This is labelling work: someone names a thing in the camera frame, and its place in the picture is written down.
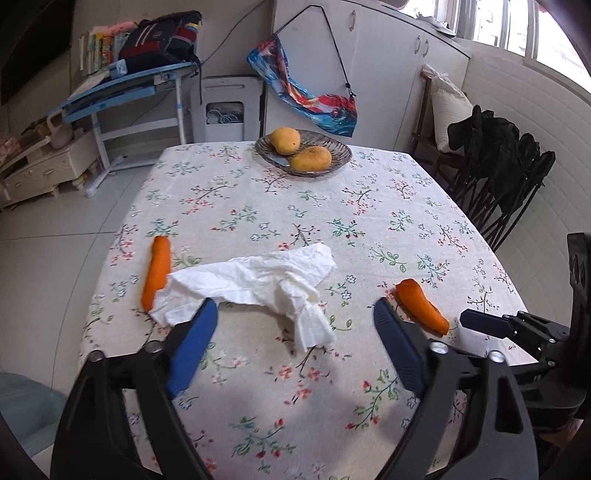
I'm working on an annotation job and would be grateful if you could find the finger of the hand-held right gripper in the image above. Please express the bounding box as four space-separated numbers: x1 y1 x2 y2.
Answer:
459 308 573 358

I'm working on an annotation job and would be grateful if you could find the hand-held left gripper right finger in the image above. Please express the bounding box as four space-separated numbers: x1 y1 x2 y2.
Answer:
373 296 541 480

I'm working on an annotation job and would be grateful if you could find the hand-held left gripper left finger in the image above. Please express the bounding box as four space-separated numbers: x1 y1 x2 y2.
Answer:
50 298 219 480

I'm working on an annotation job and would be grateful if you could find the orange carrot piece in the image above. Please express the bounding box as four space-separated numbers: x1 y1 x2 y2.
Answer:
394 278 450 336
141 235 172 313

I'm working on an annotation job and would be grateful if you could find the large white tissue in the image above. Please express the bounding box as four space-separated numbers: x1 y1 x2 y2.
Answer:
148 243 339 354

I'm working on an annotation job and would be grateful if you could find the black folding chair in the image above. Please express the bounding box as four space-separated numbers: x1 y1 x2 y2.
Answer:
450 148 557 252

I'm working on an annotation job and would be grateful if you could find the floral tablecloth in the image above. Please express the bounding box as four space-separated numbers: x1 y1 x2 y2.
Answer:
78 142 529 480

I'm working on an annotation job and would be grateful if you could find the teal stool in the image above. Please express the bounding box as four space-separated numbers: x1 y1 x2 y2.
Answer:
0 371 70 467

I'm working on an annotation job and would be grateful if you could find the wooden chair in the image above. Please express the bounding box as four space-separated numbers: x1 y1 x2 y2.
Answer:
411 69 462 178

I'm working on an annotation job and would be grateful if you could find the black jacket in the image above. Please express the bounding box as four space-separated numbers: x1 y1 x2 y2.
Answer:
447 105 541 217

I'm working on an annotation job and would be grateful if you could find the yellow mango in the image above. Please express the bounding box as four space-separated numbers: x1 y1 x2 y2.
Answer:
290 145 332 172
270 128 302 155

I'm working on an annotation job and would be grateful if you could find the white pillow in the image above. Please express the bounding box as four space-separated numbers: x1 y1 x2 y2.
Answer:
422 65 474 153

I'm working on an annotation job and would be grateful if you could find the cream television cabinet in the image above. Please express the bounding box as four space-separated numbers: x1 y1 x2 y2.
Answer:
0 131 100 208

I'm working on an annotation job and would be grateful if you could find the pink kettlebell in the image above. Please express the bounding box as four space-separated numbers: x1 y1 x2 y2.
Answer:
46 113 75 149

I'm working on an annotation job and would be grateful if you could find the colourful printed bag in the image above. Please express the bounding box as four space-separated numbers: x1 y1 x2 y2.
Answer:
246 4 358 138

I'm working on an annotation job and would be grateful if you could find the white floor appliance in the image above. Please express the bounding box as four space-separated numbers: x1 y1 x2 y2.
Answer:
191 76 264 144

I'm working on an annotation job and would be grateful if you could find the blue and white desk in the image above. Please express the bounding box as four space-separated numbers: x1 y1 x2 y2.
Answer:
46 60 204 198

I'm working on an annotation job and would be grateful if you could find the white cabinet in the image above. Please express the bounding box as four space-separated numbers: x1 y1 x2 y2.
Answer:
263 0 472 153

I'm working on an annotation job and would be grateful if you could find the window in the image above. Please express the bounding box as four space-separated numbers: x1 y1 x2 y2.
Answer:
434 0 591 75

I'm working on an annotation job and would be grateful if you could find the dark striped backpack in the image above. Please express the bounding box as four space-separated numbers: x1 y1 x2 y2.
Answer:
119 13 204 75

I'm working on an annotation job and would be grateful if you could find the row of books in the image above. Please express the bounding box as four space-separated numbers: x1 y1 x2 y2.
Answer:
78 21 132 77

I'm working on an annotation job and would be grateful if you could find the black television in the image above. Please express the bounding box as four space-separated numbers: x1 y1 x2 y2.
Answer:
0 0 77 106

